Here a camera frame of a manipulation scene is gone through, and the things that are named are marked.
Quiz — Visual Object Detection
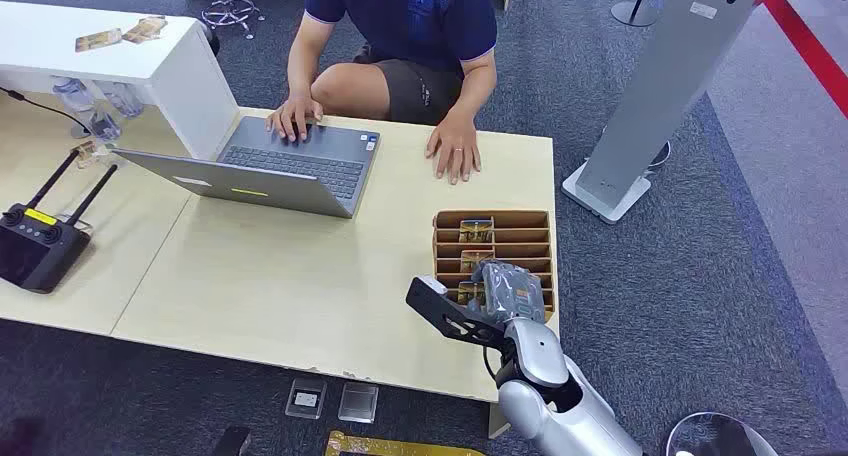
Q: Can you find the person's right hand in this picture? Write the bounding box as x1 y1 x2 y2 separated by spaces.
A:
265 93 325 144

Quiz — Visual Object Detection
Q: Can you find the person's left hand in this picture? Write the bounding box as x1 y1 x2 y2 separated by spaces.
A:
424 113 483 187

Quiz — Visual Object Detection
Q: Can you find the gold printed card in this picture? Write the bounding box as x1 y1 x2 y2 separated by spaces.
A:
459 249 496 273
456 280 488 307
74 28 125 53
122 15 168 45
458 218 496 244

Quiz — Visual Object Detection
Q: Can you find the brown cardboard card holder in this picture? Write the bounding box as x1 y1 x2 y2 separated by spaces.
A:
432 209 558 324

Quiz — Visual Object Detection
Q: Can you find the person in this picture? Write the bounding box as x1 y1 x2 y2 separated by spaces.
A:
284 0 499 186

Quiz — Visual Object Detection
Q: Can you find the grey laptop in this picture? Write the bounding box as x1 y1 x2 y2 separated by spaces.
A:
112 115 382 220

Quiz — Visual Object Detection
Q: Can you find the chrome chair base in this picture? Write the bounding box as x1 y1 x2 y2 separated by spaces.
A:
200 0 266 41

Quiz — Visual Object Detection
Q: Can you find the white desk shelf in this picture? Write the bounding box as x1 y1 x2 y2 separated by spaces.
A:
0 1 241 161

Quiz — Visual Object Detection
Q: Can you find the clear plastic water bottle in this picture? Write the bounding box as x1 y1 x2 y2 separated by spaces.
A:
88 111 123 143
99 80 146 120
51 76 98 114

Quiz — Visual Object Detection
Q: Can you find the silver kiosk stand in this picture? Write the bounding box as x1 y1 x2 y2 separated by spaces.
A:
561 0 770 226

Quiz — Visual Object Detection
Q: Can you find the floor socket box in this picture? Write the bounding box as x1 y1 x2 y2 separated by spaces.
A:
284 378 329 420
337 381 380 424

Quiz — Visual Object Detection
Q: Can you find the black remote controller with antennas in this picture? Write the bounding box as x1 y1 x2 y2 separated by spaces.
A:
0 149 119 295

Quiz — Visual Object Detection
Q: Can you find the yellow metal piece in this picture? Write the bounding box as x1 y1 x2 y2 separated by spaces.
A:
324 430 488 456

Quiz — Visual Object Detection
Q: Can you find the black flat object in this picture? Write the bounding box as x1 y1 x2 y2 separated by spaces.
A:
210 426 252 456

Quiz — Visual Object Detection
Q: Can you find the red barrier belt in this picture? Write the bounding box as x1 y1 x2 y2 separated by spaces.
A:
758 0 848 120

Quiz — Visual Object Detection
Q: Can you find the round silver-rimmed dome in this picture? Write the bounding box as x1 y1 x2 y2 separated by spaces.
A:
664 411 780 456

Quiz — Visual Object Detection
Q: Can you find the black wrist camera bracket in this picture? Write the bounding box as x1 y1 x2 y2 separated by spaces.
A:
405 277 515 350

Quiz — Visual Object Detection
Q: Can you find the silver stanchion post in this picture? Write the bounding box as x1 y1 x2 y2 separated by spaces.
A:
610 0 665 28

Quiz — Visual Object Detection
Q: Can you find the black cable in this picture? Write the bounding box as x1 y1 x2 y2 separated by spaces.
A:
0 86 92 138

